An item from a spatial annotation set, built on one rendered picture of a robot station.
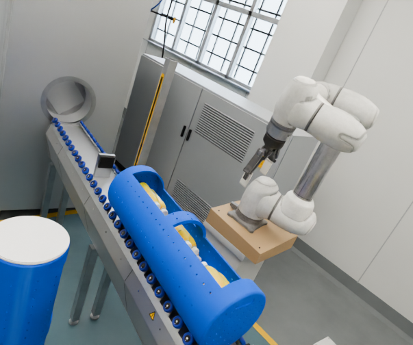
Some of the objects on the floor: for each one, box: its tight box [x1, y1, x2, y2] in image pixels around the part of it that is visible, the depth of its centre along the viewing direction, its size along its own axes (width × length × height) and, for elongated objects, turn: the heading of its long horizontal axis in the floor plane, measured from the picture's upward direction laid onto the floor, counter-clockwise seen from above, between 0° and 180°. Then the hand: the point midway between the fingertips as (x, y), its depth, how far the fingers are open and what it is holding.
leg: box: [90, 268, 111, 320], centre depth 215 cm, size 6×6×63 cm
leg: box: [39, 162, 56, 218], centre depth 272 cm, size 6×6×63 cm
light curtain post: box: [133, 58, 178, 166], centre depth 242 cm, size 6×6×170 cm
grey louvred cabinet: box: [114, 53, 318, 224], centre depth 369 cm, size 54×215×145 cm, turn 6°
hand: (253, 176), depth 128 cm, fingers open, 13 cm apart
